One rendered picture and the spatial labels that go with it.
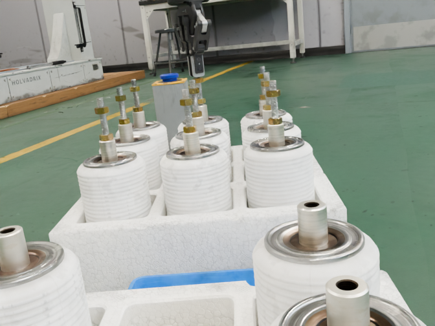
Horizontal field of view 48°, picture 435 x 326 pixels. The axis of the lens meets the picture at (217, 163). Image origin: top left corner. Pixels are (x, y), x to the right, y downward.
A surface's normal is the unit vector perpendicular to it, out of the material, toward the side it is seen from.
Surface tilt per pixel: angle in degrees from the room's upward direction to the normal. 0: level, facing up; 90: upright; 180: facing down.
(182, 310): 90
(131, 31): 90
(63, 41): 90
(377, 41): 90
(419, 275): 0
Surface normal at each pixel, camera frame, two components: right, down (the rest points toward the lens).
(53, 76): 0.95, -0.01
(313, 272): -0.19, -0.51
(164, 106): -0.03, 0.27
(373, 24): -0.30, 0.29
